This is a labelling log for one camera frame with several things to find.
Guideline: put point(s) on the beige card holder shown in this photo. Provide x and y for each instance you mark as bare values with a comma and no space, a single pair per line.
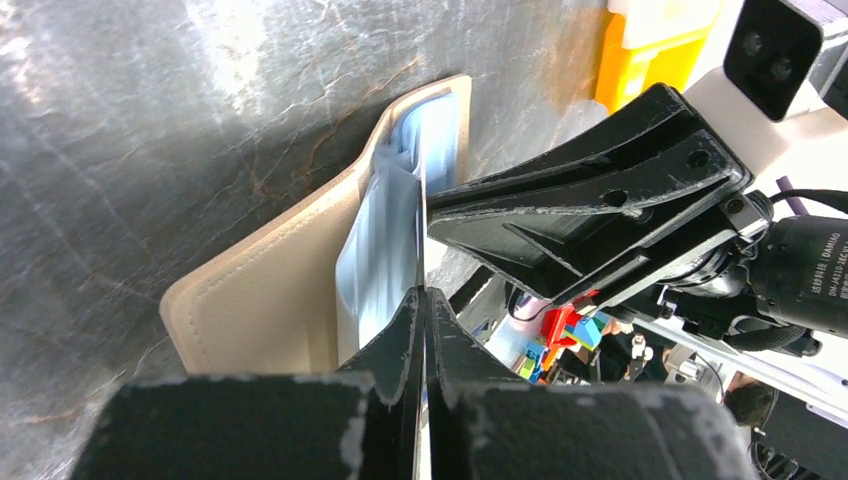
268,303

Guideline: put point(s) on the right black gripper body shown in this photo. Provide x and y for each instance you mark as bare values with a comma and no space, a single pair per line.
728,270

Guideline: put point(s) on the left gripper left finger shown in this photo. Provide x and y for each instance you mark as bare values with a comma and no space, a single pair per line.
358,422

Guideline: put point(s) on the colourful toy blocks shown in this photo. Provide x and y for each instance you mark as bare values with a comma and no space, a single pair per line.
562,329

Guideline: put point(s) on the orange plastic bin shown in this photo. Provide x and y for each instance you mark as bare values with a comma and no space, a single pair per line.
624,73

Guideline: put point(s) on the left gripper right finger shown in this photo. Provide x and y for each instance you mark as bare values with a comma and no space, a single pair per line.
488,423

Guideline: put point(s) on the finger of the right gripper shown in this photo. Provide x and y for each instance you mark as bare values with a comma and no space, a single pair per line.
536,224

